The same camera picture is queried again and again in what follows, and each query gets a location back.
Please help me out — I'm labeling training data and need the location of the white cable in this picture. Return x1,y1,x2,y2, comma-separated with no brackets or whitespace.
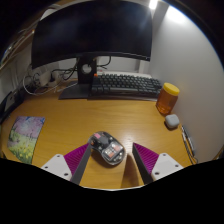
22,73,68,97

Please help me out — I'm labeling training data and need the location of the white earbuds case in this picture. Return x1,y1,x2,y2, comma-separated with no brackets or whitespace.
164,113,181,130

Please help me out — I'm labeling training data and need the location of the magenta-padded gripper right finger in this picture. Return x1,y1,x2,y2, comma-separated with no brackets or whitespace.
132,142,185,184

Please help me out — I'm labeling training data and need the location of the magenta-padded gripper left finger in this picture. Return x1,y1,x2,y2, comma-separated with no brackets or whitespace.
40,143,92,185

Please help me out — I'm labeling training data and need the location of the dark grey keyboard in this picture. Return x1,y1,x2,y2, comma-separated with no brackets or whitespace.
90,73,163,100

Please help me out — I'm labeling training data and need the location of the white power strip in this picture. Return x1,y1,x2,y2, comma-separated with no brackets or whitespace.
34,71,59,88

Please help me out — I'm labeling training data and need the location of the amber jar with yellow lid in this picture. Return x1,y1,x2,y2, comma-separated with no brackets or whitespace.
155,82,181,116

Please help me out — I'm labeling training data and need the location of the black curved monitor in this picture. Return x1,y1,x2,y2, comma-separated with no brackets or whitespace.
30,0,154,100

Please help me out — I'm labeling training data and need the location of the transparent computer mouse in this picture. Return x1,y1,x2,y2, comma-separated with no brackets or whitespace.
87,130,127,167

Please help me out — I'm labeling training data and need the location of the bright lamp bar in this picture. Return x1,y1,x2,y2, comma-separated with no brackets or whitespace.
148,0,159,10

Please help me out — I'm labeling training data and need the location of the dark pen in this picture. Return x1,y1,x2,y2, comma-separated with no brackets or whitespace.
181,124,198,164

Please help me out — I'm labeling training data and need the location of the black box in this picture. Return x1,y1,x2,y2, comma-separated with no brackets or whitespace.
0,89,25,124

